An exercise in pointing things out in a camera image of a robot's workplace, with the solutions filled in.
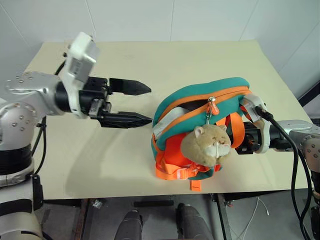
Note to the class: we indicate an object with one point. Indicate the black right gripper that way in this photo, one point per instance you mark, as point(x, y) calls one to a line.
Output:
point(252, 136)

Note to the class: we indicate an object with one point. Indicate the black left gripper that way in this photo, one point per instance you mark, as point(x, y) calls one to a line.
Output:
point(92, 97)

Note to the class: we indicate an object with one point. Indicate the green and orange backpack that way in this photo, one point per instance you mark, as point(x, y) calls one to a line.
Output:
point(220, 86)

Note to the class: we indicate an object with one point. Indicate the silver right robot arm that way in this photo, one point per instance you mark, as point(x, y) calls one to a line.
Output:
point(300, 130)

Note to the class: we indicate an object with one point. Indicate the tan hamster plush toy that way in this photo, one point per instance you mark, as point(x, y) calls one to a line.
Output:
point(207, 145)

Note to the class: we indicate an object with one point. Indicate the orange zipper pull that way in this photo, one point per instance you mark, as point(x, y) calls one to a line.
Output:
point(213, 108)

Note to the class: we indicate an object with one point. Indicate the black metal stand bar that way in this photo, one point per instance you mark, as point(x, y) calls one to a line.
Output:
point(310, 93)

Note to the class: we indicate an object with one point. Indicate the small crumpled clear wrapper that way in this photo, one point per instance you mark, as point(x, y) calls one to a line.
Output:
point(97, 203)

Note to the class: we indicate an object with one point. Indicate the dark rounded shape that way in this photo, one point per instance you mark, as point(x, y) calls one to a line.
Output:
point(192, 223)
point(129, 226)

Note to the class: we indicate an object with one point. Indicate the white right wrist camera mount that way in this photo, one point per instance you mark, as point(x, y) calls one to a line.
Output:
point(255, 102)

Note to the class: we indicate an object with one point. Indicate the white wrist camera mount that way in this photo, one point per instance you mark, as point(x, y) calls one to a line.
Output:
point(255, 102)
point(80, 57)

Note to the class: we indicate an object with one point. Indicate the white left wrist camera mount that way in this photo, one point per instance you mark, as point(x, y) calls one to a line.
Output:
point(80, 57)

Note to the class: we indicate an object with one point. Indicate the black table frame leg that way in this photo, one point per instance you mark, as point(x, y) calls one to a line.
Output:
point(222, 217)

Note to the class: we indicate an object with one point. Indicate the brown table frame leg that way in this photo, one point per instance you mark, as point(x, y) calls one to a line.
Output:
point(82, 220)

